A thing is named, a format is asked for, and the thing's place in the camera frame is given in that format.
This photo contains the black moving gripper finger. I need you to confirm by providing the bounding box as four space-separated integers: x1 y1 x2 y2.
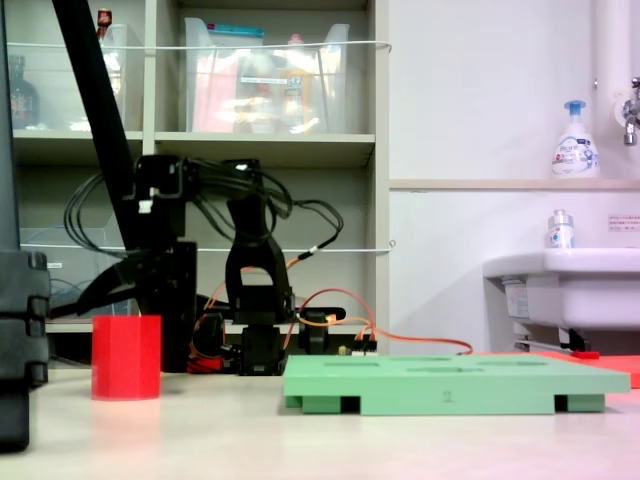
74 248 164 317

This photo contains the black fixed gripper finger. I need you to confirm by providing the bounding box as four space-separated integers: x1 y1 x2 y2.
160 279 199 374

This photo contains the red octagonal pillar block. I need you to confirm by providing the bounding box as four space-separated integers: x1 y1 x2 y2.
90 313 163 402

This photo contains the green shape hole board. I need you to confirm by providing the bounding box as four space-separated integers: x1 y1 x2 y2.
283 353 631 417

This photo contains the black and red table clamp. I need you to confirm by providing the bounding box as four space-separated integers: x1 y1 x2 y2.
298 307 347 357
187 312 241 375

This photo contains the black tripod with notched joint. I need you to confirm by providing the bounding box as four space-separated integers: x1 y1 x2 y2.
0 0 51 454

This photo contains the beige shelf unit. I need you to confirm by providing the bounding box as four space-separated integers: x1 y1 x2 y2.
0 0 392 371

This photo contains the pink packet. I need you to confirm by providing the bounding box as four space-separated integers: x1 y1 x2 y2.
192 49 237 134

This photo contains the narrow clear plastic bin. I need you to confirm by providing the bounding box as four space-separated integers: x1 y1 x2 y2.
97 22 146 132

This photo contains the motor controller circuit board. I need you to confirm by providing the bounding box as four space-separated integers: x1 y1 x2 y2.
338 342 380 358

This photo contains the bottle with yellow label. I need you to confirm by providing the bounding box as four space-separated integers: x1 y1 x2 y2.
279 33 314 134

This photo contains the dark round bottle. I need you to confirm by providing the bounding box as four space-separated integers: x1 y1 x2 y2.
7 54 41 130

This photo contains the blue topped zip bag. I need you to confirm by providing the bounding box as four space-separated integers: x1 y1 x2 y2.
207 22 265 49

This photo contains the large clear plastic bin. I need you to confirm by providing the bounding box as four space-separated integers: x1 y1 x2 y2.
183 17 352 135

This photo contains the bottle with red cap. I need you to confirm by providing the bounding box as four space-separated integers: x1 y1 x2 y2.
95 7 114 42

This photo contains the sink sticker label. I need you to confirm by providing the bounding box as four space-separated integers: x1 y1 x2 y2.
503 277 531 321

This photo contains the small clear sanitizer bottle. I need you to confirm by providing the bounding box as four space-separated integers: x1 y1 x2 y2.
544 208 576 250

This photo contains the sink drain fitting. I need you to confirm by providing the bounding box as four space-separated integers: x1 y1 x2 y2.
513 322 594 351

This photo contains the white ceramic sink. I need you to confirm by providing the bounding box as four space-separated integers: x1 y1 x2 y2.
482 247 640 331

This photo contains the white foam soap dispenser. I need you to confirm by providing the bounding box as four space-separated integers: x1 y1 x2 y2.
551 99 600 180

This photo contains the chrome water faucet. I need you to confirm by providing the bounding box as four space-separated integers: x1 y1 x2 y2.
618 77 640 147

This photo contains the clear bin with blue cable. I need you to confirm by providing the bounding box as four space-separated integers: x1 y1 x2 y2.
19 212 139 321

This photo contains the black servo wire bundle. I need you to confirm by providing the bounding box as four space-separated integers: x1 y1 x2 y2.
63 157 346 262

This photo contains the black camera tripod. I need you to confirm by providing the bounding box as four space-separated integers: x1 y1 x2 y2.
47 0 187 374

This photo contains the long orange wire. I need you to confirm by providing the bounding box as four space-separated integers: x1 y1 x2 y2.
282 288 475 357

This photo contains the wall label with red text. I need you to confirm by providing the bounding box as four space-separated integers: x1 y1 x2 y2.
607 213 640 234

